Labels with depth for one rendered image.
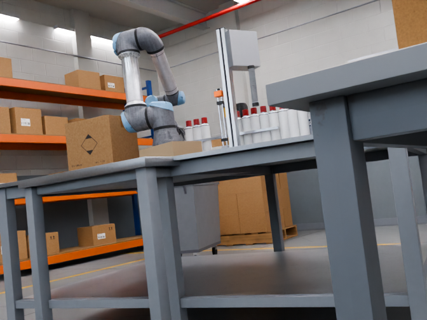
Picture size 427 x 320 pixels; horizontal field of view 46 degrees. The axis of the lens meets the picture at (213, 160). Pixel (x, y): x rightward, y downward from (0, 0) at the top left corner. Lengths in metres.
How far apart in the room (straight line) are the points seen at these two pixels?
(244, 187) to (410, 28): 5.36
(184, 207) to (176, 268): 2.74
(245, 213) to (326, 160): 5.60
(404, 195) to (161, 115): 1.23
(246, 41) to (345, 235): 2.08
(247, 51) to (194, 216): 2.57
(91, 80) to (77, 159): 4.37
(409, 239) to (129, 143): 1.53
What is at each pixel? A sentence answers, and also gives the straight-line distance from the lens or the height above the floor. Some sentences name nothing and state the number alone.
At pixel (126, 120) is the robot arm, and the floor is 1.07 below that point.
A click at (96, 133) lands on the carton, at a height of 1.04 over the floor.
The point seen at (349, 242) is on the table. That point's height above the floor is 0.56.
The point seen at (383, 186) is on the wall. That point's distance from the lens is 7.05.
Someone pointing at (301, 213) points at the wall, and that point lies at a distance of 7.55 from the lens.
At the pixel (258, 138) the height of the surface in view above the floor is 0.92.
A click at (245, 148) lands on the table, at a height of 0.82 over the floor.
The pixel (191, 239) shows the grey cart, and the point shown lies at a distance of 4.97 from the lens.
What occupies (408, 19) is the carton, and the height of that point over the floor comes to 0.91.
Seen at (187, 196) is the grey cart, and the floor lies 0.67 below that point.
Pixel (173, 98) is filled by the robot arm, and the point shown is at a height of 1.21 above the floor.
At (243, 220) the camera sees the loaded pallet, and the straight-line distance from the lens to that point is 6.29.
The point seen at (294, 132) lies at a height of 0.92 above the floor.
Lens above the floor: 0.64
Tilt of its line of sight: 4 degrees up
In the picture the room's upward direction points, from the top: 6 degrees counter-clockwise
